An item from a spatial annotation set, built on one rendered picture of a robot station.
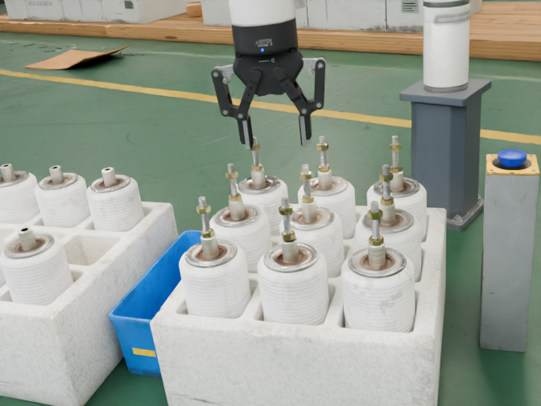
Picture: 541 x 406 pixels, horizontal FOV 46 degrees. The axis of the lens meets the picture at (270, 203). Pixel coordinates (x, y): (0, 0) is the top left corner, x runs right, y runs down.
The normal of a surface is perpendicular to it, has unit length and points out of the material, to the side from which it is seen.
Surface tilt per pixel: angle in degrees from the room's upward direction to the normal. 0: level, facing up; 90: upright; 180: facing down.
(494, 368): 0
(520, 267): 90
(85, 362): 90
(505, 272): 90
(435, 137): 90
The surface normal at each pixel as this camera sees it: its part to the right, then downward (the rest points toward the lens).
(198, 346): -0.28, 0.43
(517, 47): -0.62, 0.40
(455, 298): -0.11, -0.90
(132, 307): 0.94, 0.01
